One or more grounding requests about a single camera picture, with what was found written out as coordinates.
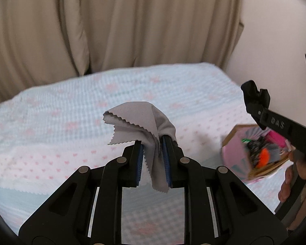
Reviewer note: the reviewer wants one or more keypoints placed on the printed blanket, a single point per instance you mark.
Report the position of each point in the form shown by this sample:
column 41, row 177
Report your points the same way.
column 66, row 122

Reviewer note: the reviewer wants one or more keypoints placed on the pink pouch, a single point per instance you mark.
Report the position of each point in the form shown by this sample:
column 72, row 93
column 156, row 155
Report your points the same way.
column 275, row 136

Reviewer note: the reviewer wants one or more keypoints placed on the beige curtain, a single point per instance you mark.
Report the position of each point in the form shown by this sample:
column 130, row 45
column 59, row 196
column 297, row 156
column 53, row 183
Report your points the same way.
column 117, row 23

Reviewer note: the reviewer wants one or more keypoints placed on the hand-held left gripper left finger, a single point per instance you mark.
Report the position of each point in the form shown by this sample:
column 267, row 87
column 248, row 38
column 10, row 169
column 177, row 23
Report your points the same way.
column 140, row 163

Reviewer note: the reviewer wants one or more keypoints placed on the green snack packet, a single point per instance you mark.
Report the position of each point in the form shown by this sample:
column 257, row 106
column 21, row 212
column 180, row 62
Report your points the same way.
column 244, row 140

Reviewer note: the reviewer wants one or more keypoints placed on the orange pompom toy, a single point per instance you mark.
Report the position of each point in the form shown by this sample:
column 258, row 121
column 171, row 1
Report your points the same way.
column 264, row 156

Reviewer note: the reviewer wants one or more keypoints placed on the pink cardboard box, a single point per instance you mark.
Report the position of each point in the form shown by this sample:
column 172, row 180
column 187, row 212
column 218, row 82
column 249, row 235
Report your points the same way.
column 233, row 153

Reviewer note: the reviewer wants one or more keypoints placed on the light grey cleaning cloth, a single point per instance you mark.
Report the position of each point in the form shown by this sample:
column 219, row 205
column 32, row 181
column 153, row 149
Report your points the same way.
column 142, row 122

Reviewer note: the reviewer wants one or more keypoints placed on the person's right hand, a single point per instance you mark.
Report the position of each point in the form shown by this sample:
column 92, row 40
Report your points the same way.
column 287, row 183

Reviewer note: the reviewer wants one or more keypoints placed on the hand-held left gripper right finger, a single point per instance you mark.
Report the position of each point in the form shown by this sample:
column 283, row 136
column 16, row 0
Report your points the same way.
column 166, row 163

